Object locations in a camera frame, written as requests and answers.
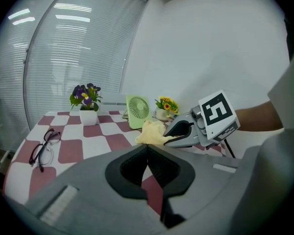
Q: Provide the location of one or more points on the person's grey shirt sleeve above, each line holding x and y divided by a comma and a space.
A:
289, 89

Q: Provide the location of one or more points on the purple flowers in white pot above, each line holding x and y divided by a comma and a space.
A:
87, 106

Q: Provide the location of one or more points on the yellow cloth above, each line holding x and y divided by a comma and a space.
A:
153, 132

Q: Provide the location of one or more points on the glass partition with blinds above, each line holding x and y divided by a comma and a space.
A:
63, 57

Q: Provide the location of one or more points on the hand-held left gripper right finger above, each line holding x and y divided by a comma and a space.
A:
205, 180

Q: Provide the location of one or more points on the person's right forearm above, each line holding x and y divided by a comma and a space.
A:
259, 117

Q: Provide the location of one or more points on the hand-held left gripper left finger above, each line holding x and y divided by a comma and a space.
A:
93, 192

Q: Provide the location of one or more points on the green desk fan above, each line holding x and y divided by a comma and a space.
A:
138, 111

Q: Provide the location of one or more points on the dark framed eyeglasses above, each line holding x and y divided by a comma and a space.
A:
42, 150

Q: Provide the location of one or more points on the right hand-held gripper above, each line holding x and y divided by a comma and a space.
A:
218, 111

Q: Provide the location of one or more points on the yellow flowers in white pot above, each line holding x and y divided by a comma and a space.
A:
166, 106

